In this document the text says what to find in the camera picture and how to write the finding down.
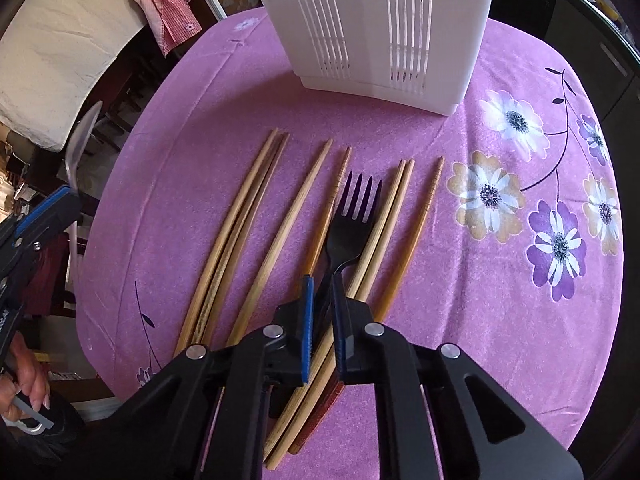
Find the brown ribbed chopstick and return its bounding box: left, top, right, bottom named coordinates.
left=302, top=146, right=352, bottom=275
left=288, top=156, right=445, bottom=454

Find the light bamboo chopstick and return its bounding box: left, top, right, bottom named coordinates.
left=174, top=128, right=288, bottom=356
left=226, top=139, right=333, bottom=347
left=264, top=159, right=407, bottom=463
left=174, top=128, right=279, bottom=356
left=264, top=159, right=414, bottom=470

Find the black plastic fork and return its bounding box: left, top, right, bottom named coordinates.
left=312, top=174, right=382, bottom=348

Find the person's left hand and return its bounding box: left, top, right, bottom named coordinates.
left=0, top=332, right=50, bottom=422

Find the purple floral tablecloth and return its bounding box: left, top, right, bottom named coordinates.
left=77, top=10, right=623, bottom=479

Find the white plastic utensil holder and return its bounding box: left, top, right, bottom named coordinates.
left=262, top=0, right=491, bottom=116

